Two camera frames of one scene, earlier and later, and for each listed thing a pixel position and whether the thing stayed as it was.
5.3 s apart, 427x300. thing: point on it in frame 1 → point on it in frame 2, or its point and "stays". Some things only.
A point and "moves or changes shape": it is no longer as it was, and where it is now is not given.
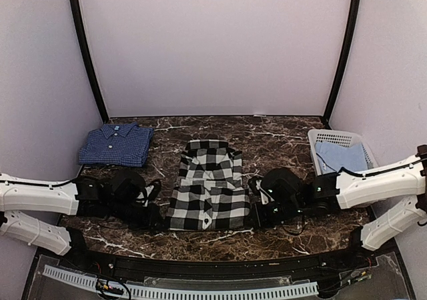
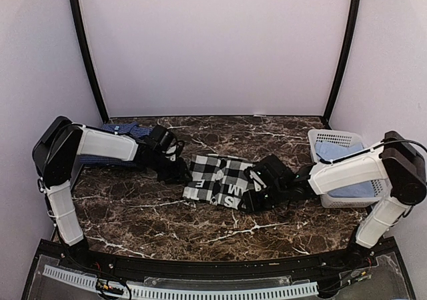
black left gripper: x=153 y=214 → x=177 y=176
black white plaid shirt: x=211 y=195 moves or changes shape
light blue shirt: x=331 y=157 stays
